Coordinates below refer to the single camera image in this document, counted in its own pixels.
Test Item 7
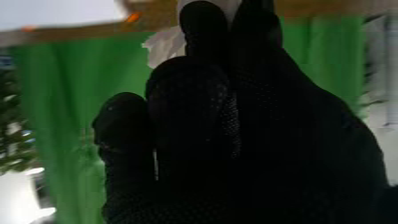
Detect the white sheet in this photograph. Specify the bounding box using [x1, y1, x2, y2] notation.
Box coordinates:
[0, 0, 136, 33]

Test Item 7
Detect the white flower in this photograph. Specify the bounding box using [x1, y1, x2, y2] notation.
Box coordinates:
[141, 25, 189, 70]

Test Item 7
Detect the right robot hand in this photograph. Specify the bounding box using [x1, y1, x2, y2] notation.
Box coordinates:
[91, 0, 392, 224]

